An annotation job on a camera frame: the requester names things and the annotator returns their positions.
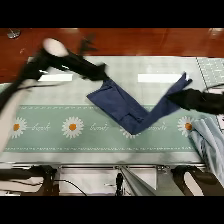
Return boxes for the pale blue garment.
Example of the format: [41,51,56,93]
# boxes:
[188,116,224,188]

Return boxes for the silver frame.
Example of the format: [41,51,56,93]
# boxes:
[0,161,208,197]

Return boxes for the black cable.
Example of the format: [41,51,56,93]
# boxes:
[53,179,88,197]

